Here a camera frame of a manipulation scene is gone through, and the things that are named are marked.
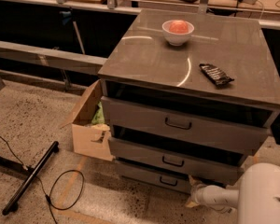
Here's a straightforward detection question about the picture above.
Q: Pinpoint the grey drawer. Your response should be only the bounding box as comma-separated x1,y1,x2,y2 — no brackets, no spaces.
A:
108,137,243,185
116,161,190,194
101,96,268,155

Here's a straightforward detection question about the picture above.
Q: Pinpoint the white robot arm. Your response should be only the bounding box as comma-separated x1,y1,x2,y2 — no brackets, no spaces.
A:
186,163,280,224

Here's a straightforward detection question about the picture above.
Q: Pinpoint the grey drawer cabinet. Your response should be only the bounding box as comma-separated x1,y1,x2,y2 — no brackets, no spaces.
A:
97,8,280,194

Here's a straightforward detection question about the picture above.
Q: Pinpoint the cardboard box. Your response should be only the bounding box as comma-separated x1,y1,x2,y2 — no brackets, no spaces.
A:
61,81,113,161

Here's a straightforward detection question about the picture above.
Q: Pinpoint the green bag in box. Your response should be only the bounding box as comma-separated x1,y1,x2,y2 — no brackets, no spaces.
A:
91,102,105,125

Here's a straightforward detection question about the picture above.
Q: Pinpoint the black snack bag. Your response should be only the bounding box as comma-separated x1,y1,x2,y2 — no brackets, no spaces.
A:
199,63,233,86

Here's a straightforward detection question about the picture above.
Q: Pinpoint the white ceramic bowl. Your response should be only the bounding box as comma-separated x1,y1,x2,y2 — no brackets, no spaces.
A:
162,20,194,46

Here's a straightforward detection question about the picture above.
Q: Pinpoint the red apple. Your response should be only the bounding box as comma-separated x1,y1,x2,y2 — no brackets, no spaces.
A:
169,21,189,34

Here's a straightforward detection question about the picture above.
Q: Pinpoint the black stand leg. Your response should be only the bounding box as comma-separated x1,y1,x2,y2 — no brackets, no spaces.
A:
2,141,59,216

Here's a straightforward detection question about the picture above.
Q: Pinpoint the black cable on floor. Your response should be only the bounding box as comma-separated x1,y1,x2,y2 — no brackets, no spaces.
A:
0,129,85,224

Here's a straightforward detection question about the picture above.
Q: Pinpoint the grey metal rail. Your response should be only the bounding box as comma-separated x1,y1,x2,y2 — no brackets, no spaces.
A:
0,41,106,75

